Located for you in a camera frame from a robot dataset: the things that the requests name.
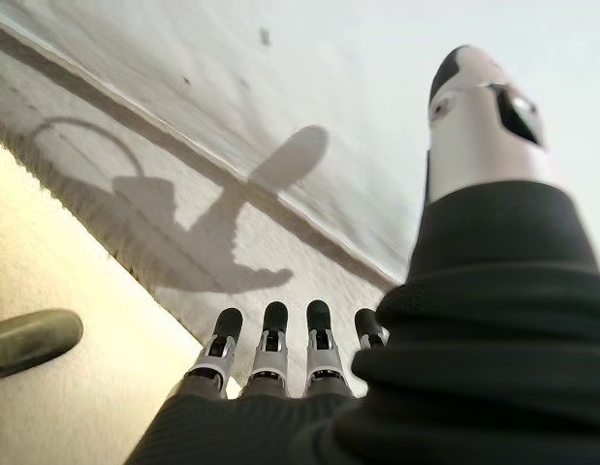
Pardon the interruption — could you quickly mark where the white duvet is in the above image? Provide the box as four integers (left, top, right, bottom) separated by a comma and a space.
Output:
0, 0, 600, 292

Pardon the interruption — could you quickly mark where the white fringed blanket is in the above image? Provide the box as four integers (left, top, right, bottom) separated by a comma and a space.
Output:
0, 28, 407, 388

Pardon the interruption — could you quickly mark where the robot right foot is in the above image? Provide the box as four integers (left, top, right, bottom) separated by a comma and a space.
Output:
0, 308, 84, 380

